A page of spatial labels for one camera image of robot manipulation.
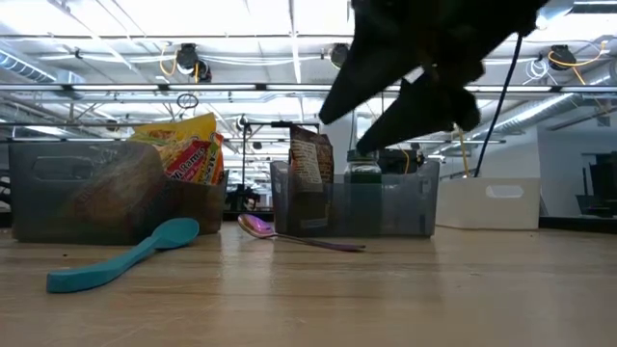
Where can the white plastic bin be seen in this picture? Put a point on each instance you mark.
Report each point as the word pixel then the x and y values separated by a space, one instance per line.
pixel 482 207

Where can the teal plastic spoon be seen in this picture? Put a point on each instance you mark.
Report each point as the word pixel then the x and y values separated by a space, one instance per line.
pixel 169 233

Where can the grey translucent plastic bin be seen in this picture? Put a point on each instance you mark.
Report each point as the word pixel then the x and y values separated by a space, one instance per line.
pixel 405 207
pixel 48 202

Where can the grey ceiling air duct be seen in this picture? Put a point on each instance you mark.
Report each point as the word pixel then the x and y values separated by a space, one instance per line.
pixel 29 70

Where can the black background desk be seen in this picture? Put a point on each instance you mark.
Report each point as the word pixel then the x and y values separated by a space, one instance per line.
pixel 602 183

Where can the iridescent rainbow metal spoon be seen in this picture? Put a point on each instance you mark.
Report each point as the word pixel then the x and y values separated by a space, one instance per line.
pixel 255 225

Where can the brown pouch white label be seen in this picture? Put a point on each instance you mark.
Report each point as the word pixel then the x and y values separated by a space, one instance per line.
pixel 308 164

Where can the green label oregano jar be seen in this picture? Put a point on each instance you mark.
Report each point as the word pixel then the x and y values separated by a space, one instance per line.
pixel 362 173

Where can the black background frame stand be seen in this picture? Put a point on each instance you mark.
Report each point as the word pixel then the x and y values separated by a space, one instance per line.
pixel 282 124

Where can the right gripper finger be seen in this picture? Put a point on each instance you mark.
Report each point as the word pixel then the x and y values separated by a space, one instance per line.
pixel 366 72
pixel 424 111

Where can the silver ribbed air duct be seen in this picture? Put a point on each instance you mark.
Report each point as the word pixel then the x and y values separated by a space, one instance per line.
pixel 530 113

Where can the white square pillar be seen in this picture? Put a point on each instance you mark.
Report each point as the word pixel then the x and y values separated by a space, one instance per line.
pixel 342 140

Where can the yellow pink ramen packet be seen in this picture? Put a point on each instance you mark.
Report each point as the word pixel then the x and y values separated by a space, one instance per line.
pixel 188 130

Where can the small black ceiling reel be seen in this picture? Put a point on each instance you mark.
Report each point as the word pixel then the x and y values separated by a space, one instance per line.
pixel 241 123

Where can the black background monitor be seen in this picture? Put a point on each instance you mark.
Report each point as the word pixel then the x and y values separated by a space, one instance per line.
pixel 397 161

